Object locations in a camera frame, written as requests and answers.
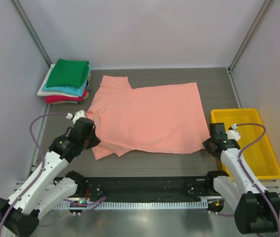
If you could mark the salmon pink t shirt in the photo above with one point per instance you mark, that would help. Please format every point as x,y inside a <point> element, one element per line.
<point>159,119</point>

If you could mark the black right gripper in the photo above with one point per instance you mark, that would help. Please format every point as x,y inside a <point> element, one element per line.
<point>206,144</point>

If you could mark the white folded t shirt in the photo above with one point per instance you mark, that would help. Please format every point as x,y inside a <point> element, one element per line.
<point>42,93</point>

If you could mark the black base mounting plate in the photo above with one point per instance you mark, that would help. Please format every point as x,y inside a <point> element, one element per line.
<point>149,189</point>

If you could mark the green folded t shirt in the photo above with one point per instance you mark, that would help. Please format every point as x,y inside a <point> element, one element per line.
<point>68,73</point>

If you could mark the red folded t shirt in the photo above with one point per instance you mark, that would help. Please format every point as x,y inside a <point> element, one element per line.
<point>60,99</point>

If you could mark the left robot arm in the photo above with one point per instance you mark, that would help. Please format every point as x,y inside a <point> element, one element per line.
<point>22,211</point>

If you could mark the slotted cable duct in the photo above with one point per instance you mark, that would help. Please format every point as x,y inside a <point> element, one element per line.
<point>135,206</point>

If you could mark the left aluminium frame post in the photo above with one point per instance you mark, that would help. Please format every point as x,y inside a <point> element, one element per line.
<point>27,23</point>

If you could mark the aluminium frame post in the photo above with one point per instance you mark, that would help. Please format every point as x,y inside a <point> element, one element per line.
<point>263,11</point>
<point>27,23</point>

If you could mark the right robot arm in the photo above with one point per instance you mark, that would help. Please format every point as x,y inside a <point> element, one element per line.
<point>256,210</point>

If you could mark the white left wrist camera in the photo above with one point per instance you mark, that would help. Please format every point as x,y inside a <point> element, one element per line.
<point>79,116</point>

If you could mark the grey folded t shirt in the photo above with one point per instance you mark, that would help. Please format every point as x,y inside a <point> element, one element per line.
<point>81,92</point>

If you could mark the right aluminium frame post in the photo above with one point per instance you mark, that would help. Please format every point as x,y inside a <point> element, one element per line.
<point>263,11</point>

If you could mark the cyan folded t shirt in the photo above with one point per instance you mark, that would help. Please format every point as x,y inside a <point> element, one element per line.
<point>45,88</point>

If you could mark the beige folded t shirt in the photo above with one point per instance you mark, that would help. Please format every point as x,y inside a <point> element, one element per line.
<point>86,89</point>

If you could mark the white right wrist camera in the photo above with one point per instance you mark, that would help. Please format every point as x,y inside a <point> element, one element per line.
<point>232,132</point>

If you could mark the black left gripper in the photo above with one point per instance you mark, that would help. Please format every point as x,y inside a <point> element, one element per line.
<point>95,141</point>

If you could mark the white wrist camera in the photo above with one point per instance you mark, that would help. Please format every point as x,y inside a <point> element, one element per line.
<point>232,132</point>
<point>79,116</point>

